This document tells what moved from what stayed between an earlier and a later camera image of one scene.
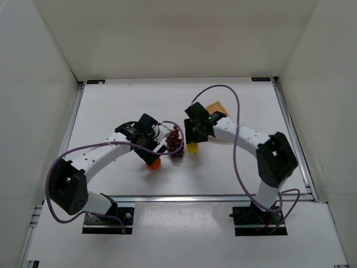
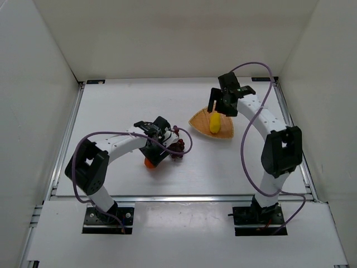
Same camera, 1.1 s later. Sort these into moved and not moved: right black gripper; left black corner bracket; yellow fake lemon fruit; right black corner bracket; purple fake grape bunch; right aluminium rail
Moved: right black gripper; yellow fake lemon fruit
Not moved: right black corner bracket; purple fake grape bunch; right aluminium rail; left black corner bracket
